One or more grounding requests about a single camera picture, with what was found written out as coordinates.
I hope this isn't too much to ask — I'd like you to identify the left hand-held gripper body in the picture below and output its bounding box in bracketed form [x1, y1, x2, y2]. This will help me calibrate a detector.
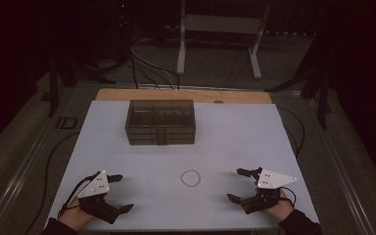
[77, 169, 122, 225]

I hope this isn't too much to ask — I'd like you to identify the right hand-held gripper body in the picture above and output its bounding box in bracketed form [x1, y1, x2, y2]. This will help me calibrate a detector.
[240, 166, 299, 215]

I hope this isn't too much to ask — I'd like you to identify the smoky transparent drawer box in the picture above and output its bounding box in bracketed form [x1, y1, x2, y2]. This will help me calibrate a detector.
[124, 99, 197, 146]

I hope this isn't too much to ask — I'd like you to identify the person's left hand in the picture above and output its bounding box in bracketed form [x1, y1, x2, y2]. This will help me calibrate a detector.
[58, 197, 94, 231]

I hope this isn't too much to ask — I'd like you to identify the person's right hand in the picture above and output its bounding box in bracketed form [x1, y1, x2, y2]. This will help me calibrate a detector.
[263, 190, 296, 223]

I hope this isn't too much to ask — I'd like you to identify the white board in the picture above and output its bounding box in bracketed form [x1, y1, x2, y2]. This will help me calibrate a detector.
[43, 100, 321, 233]

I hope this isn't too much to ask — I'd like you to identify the black tripod stand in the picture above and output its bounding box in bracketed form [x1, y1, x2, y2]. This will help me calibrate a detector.
[47, 55, 117, 118]
[263, 32, 334, 130]

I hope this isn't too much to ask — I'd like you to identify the white metal stand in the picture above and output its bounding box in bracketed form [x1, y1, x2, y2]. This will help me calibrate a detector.
[175, 0, 272, 80]

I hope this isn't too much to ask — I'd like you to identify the right hand-held gripper cable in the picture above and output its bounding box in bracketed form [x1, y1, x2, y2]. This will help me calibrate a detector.
[278, 186, 298, 208]

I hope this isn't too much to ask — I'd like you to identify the hand-held gripper cable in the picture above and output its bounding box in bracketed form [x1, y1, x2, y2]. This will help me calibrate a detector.
[278, 186, 298, 208]
[57, 173, 100, 219]

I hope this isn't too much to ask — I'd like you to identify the left hand-held gripper cable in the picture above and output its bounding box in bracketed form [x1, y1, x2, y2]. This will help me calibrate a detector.
[57, 173, 100, 219]

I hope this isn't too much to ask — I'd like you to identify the black looped cable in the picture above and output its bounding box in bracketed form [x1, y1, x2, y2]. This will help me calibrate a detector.
[275, 106, 306, 160]

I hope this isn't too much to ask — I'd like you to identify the long black floor cable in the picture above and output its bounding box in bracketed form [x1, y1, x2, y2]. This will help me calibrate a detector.
[25, 131, 81, 235]

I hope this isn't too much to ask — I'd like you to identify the black rectangular floor frame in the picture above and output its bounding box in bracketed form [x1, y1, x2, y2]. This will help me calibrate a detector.
[55, 116, 78, 130]

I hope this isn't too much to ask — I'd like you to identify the bundle of floor cables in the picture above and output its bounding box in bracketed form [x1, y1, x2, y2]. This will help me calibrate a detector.
[128, 37, 181, 91]

